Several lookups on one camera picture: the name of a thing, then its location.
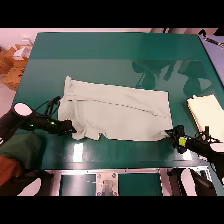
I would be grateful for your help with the cream folded garment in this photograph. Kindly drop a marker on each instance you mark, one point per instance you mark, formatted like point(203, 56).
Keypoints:
point(208, 113)

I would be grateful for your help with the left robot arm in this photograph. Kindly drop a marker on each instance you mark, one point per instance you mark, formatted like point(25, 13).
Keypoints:
point(23, 120)

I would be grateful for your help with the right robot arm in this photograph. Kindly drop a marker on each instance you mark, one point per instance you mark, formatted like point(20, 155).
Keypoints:
point(206, 148)

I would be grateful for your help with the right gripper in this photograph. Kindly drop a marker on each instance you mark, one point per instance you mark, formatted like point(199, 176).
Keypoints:
point(180, 138)

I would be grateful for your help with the dark green garment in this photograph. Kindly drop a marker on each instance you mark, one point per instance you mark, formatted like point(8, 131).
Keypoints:
point(23, 148)

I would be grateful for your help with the pale grey shirt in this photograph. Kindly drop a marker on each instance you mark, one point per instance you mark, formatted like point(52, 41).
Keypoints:
point(116, 113)

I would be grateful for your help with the brown garment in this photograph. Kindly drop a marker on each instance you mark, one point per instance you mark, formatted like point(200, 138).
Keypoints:
point(8, 168)

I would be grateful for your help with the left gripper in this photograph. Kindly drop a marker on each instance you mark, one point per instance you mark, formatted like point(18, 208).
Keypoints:
point(60, 127)

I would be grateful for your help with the silver frame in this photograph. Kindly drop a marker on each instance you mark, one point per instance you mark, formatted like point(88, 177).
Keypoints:
point(106, 181)

